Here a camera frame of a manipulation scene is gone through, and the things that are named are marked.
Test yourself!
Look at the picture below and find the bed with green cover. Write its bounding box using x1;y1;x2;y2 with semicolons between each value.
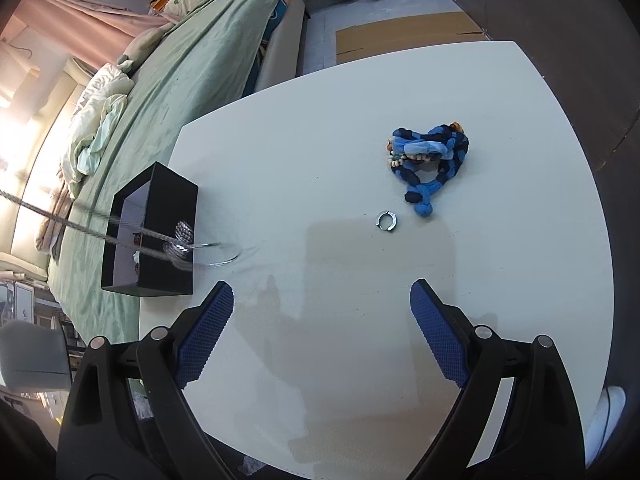
47;0;291;342

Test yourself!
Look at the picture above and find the flat cardboard sheet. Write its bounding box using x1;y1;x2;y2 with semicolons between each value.
335;10;489;65

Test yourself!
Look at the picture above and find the pale green cloth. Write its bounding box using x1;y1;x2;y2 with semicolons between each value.
75;94;129;177

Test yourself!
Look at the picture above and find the blue printed bed sheet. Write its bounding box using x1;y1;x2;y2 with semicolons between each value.
251;0;297;92

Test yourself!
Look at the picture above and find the silver chain necklace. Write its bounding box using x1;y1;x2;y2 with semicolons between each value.
0;186;244;269

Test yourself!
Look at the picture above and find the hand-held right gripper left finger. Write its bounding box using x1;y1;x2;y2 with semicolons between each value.
57;280;236;480

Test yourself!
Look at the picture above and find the white duvet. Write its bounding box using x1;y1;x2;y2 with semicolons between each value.
59;63;135;187

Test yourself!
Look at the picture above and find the blue braided cord bracelet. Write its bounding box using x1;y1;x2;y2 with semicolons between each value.
386;121;471;219

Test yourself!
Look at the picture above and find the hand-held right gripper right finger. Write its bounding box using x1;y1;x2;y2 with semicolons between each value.
409;279;587;480

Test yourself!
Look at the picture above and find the grey plush pillow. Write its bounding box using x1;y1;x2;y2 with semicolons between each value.
116;24;174;74

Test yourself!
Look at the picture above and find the dark brown wardrobe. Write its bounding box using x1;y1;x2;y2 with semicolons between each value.
430;0;640;181

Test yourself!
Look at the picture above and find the pink curtain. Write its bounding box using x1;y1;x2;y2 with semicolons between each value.
20;0;174;79

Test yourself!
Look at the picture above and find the black jewelry box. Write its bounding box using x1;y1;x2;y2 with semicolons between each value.
100;161;199;297

